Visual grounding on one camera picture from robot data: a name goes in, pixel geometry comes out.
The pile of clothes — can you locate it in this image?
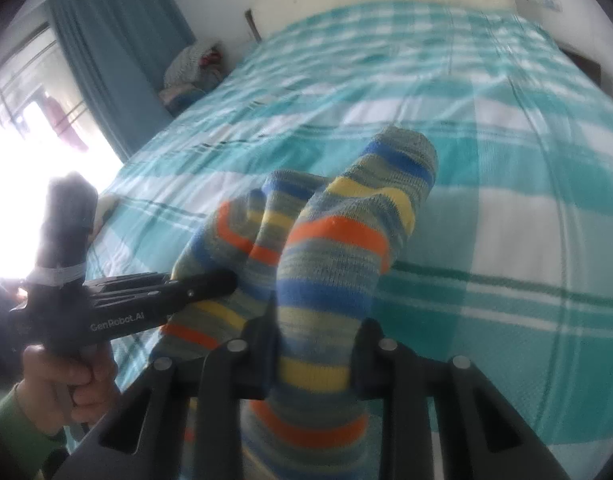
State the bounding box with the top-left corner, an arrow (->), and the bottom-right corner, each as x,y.
159,40 -> 224,117

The dark wooden nightstand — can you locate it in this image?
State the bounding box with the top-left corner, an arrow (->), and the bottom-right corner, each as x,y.
559,44 -> 602,87

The multicolour striped knit sweater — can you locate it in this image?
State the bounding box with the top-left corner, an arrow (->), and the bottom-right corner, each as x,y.
154,127 -> 437,479

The person's left hand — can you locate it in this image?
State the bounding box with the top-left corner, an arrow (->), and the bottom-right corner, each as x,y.
16,342 -> 120,437

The teal white plaid bedspread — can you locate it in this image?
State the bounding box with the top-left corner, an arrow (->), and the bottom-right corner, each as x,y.
88,1 -> 613,479

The green sleeved left forearm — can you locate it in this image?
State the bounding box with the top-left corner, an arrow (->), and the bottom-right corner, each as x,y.
0,386 -> 67,479

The blue curtain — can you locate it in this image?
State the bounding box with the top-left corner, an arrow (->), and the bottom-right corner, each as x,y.
45,0 -> 196,162

